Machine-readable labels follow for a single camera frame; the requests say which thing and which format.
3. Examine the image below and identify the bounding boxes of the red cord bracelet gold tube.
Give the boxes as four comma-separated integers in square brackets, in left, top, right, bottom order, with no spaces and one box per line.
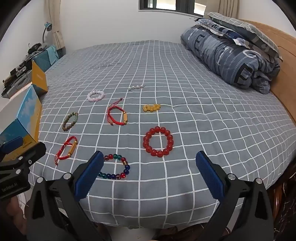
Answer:
[55,136,78,166]
[107,98,128,126]

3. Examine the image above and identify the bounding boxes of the dark framed window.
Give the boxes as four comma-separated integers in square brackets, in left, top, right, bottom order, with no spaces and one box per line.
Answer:
[139,0,205,16]

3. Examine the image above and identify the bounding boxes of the wooden headboard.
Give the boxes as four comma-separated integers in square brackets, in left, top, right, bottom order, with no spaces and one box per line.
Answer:
[238,20,296,131]

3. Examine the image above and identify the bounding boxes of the teal cushion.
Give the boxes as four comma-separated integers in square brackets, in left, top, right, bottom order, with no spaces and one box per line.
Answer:
[32,45,60,73]

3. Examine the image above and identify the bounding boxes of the blue striped folded quilt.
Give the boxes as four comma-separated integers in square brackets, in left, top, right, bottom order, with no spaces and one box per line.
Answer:
[180,17,281,94]

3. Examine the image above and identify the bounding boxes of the beige curtain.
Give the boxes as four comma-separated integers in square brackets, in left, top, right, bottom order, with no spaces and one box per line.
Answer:
[45,0,67,59]
[203,0,240,20]

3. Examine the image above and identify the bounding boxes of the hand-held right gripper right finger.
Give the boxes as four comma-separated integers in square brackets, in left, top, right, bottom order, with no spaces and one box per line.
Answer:
[195,151,274,241]

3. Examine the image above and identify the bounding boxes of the blue and yellow cardboard box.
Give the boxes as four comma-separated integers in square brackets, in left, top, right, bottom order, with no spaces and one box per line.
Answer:
[0,60,49,163]

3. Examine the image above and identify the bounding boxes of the green brown bead bracelet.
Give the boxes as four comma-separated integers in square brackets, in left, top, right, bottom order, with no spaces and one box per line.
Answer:
[62,112,79,132]

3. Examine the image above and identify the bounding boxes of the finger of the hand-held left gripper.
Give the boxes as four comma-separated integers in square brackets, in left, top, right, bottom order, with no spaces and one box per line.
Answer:
[0,136,23,155]
[0,142,47,179]

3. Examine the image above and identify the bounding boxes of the multicolour glass bead bracelet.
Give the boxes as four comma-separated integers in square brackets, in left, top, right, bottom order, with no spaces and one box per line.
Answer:
[97,153,130,180]

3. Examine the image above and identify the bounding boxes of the black clutter on desk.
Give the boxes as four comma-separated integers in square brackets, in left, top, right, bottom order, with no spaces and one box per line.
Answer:
[27,43,48,56]

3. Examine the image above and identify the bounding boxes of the grey checked pillow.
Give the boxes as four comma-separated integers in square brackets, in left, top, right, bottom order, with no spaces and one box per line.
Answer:
[207,11,284,62]

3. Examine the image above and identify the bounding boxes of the blue desk lamp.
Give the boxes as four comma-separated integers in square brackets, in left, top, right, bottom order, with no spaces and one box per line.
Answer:
[42,22,53,44]

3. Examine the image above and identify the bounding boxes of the red bead bracelet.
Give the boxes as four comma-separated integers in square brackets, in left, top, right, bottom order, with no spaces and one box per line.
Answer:
[143,126,174,157]

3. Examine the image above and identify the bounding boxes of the yellow amber bead bracelet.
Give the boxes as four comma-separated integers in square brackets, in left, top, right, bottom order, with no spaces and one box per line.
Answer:
[143,104,161,113]

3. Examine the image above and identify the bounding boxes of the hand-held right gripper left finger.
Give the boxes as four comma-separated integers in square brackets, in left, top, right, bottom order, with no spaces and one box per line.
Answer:
[25,151,112,241]

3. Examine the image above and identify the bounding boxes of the pink bead bracelet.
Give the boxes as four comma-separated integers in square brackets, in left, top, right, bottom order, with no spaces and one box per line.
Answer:
[87,90,105,102]

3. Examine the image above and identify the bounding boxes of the grey checked bed sheet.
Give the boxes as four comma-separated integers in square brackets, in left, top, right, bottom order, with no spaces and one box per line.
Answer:
[30,39,294,230]

